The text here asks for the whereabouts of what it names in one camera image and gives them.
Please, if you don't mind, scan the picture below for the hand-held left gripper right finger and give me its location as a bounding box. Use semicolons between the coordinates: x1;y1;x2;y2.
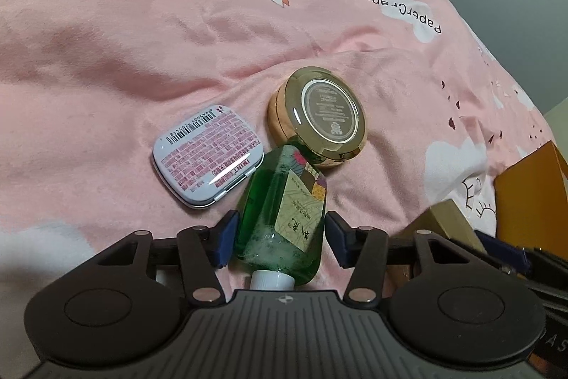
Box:
324;211;479;303

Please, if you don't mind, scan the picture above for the pink printed blanket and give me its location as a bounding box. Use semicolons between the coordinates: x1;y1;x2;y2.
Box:
0;0;551;362

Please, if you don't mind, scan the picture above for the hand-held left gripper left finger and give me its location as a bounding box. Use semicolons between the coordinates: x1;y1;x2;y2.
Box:
90;209;241;303

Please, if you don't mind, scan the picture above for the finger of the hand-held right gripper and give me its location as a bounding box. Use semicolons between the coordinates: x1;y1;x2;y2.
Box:
473;229;519;272
515;246;568;301

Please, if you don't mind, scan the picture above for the white mint tin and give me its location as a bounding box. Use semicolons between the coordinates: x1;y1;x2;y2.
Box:
152;104;266;210

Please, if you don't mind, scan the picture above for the green glass bottle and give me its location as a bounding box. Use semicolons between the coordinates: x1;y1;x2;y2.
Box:
234;145;328;290

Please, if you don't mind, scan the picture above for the gold round jar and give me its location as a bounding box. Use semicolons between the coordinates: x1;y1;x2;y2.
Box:
267;67;368;171

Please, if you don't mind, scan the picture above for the gold square box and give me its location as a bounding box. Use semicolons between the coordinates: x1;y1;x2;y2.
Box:
402;199;487;286

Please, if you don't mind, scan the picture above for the orange cardboard box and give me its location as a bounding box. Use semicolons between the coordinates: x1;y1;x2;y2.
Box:
493;140;568;247

